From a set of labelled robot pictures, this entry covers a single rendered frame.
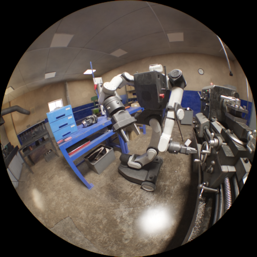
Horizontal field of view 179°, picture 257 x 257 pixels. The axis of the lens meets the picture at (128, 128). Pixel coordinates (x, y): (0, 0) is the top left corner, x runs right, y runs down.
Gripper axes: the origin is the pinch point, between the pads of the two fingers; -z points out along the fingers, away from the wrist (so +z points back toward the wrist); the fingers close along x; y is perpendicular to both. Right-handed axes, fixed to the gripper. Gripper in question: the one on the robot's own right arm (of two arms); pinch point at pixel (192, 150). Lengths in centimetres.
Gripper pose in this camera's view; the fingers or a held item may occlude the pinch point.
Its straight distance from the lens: 65.5
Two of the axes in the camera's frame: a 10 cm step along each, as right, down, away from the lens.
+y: -1.1, 9.9, 0.2
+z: -8.2, -1.0, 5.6
